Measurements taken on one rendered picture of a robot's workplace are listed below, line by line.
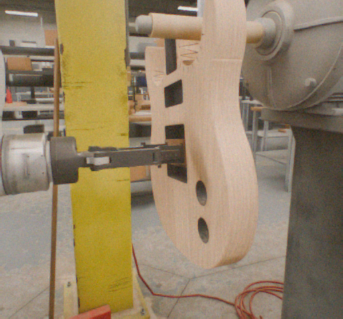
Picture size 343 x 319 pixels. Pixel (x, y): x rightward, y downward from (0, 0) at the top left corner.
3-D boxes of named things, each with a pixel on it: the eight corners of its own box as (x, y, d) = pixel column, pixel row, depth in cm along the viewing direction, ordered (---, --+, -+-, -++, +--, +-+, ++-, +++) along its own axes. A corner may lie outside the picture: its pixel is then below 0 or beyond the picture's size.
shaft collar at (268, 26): (257, 50, 50) (258, 23, 49) (275, 45, 46) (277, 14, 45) (247, 50, 49) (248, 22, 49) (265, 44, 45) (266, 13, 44)
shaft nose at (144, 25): (148, 36, 42) (147, 19, 42) (152, 32, 40) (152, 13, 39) (134, 35, 41) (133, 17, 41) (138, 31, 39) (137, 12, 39)
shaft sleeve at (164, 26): (250, 45, 48) (250, 25, 48) (262, 41, 45) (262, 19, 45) (147, 39, 42) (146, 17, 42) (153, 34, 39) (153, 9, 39)
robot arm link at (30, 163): (4, 201, 38) (53, 196, 40) (-2, 133, 38) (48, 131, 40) (15, 189, 47) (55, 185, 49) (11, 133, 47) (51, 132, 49)
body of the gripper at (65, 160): (53, 181, 49) (108, 175, 52) (50, 189, 41) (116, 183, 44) (50, 137, 48) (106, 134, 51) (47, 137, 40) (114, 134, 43)
